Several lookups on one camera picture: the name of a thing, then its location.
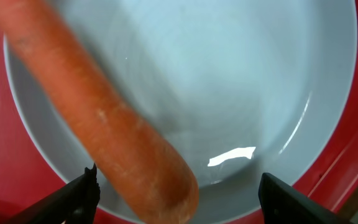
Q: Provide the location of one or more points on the red serving tray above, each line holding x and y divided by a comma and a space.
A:
25, 177

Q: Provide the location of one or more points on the orange carrot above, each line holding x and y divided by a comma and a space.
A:
144, 169

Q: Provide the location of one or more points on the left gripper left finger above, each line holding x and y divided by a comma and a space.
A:
74, 203

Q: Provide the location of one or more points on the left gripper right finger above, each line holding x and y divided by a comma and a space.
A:
282, 204

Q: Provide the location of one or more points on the light blue plate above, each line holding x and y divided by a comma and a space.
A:
238, 87

